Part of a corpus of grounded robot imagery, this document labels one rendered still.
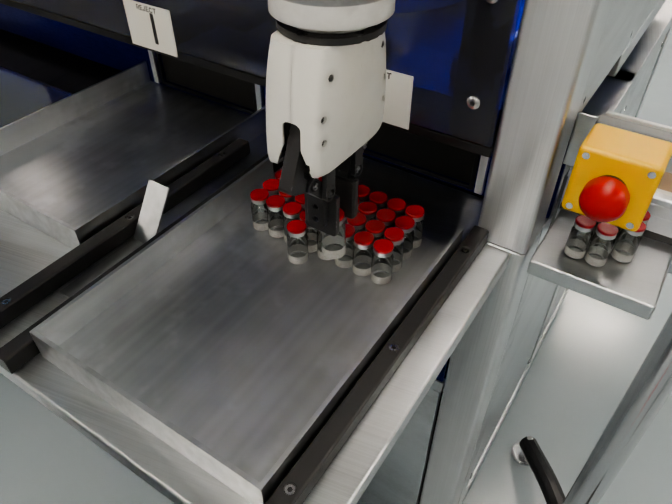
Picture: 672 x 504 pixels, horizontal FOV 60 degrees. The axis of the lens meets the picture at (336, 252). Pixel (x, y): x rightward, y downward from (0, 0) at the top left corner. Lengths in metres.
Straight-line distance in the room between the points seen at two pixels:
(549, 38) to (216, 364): 0.40
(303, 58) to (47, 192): 0.49
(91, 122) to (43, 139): 0.07
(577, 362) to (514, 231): 1.15
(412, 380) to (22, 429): 1.32
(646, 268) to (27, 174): 0.75
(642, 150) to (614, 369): 1.26
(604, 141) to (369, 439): 0.34
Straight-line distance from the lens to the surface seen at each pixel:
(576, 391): 1.71
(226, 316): 0.58
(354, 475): 0.48
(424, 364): 0.54
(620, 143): 0.59
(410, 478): 1.14
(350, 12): 0.38
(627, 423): 1.02
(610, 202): 0.56
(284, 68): 0.40
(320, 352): 0.54
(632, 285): 0.68
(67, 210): 0.76
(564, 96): 0.56
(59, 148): 0.89
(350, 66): 0.41
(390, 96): 0.63
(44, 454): 1.65
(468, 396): 0.87
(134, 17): 0.86
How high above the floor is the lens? 1.31
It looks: 42 degrees down
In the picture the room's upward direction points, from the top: straight up
